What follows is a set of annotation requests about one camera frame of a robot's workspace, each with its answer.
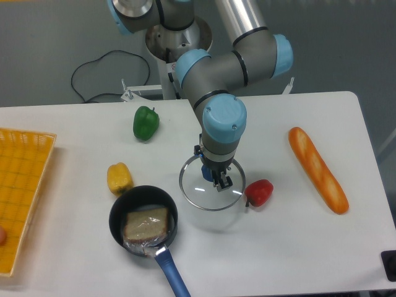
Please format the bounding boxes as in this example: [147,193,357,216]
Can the black corner device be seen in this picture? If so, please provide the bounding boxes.
[381,250,396,282]

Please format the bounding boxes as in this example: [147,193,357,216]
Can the glass pot lid blue knob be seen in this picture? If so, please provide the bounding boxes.
[179,155,246,212]

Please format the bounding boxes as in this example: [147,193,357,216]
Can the green bell pepper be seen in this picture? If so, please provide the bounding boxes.
[133,106,160,141]

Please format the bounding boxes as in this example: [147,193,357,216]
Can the black cable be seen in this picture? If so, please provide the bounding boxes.
[71,49,151,103]

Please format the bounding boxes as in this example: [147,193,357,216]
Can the black pot blue handle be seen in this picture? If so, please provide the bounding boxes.
[109,185,191,296]

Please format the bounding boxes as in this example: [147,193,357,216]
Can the yellow bell pepper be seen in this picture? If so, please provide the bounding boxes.
[107,162,134,197]

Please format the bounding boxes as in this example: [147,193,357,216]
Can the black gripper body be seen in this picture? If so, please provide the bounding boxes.
[194,145,233,183]

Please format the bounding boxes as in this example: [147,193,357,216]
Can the red bell pepper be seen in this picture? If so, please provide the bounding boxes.
[244,179,274,207]

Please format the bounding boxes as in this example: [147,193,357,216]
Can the wrapped bread slice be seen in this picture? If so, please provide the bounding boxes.
[121,207,169,257]

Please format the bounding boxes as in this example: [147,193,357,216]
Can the yellow wicker basket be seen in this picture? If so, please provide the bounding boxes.
[1,127,57,277]

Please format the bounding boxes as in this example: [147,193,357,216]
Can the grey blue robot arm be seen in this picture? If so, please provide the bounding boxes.
[108,1,293,191]

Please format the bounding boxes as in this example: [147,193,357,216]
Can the orange baguette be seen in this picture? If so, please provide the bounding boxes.
[288,127,349,215]

